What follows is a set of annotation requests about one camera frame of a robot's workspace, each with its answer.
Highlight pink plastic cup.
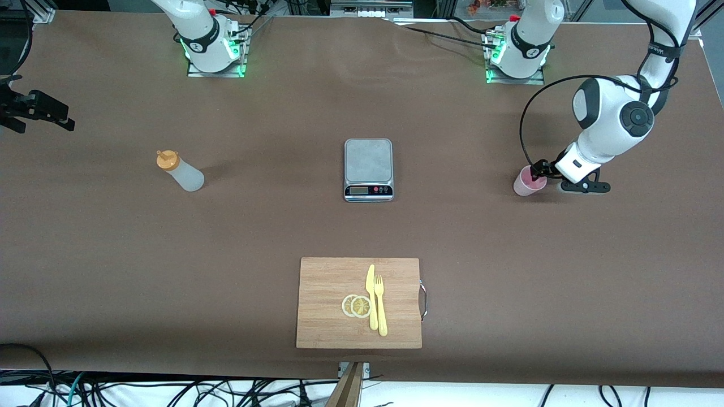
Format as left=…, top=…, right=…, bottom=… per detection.
left=513, top=166, right=548, bottom=197

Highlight clear squeeze bottle orange cap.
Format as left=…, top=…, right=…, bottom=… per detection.
left=157, top=150, right=205, bottom=192

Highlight orange background objects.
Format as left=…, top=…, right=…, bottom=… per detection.
left=467, top=0, right=510, bottom=15

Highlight silver digital kitchen scale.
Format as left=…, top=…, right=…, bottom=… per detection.
left=344, top=138, right=394, bottom=202

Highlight yellow plastic knife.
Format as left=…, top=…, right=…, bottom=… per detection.
left=365, top=264, right=378, bottom=331

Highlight yellow plastic fork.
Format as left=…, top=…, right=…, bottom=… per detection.
left=374, top=275, right=389, bottom=337

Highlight grey power strip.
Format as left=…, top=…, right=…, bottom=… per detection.
left=330, top=0, right=415, bottom=19

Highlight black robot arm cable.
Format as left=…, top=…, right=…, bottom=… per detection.
left=0, top=0, right=35, bottom=85
left=519, top=0, right=679, bottom=166

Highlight aluminium frame extrusion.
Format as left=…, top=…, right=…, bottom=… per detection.
left=693, top=0, right=724, bottom=39
left=23, top=0, right=57, bottom=23

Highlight black cable across table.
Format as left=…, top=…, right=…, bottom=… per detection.
left=393, top=16, right=501, bottom=53

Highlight black cables at arm base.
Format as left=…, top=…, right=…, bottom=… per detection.
left=226, top=0, right=275, bottom=34

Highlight thick black floor cable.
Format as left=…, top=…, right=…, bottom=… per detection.
left=0, top=343, right=57, bottom=396

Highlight bamboo cutting board with handle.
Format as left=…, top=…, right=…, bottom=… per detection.
left=296, top=257, right=428, bottom=349

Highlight teal floor cable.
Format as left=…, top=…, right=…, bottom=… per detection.
left=67, top=372, right=85, bottom=407

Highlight wooden post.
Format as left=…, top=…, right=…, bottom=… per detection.
left=325, top=362, right=364, bottom=407

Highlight tangled black floor cables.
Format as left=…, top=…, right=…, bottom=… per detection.
left=85, top=378, right=340, bottom=407

